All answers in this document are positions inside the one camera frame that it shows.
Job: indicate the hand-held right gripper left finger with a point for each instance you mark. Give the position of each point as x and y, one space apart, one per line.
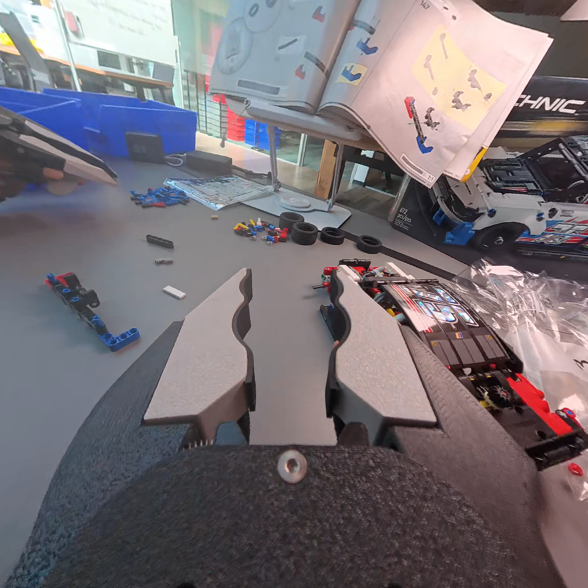
202 367

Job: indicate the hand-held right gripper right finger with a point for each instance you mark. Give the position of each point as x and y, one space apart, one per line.
381 367

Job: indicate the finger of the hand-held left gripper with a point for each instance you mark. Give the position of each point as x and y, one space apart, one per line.
87 172
59 142

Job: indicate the large blue storage bin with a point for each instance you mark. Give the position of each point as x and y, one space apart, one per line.
36 103
151 128

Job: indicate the short white tile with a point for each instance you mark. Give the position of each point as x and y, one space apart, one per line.
174 292

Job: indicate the black five-hole beam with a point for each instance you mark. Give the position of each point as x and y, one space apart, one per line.
160 241

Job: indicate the black beam assembly blue pins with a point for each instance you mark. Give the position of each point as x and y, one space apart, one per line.
82 303

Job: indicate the white book stand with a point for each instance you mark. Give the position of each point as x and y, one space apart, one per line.
294 119

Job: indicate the instruction booklet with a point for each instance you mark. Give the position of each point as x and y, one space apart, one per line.
413 69

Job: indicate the black desk strip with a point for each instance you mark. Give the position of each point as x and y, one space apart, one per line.
413 257

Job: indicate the person's left hand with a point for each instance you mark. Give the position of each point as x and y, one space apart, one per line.
62 183

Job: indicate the black square device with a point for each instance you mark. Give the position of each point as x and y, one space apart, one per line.
143 147

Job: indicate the pile of blue pins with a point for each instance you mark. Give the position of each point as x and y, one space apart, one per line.
158 197

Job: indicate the toy race car model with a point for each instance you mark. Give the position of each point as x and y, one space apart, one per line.
459 330

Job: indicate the black rubber tyre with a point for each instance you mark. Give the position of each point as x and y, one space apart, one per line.
304 236
290 218
369 248
333 239

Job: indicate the black power adapter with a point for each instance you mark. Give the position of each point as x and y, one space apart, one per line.
209 160

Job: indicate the background whiteboard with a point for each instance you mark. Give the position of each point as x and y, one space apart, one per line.
124 27

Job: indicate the sticker sheet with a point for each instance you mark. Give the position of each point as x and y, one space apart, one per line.
220 190

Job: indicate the pile of mixed small bricks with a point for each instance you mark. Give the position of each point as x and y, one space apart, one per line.
262 232

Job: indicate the rack of red blue bins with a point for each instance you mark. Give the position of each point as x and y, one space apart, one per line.
250 128

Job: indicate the small black object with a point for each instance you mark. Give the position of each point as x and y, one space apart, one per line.
259 175

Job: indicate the clear plastic bag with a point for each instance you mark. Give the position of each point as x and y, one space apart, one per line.
551 330

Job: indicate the wooden table leg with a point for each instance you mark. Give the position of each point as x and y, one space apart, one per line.
325 170

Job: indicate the toy set box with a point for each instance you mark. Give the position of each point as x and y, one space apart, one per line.
542 138

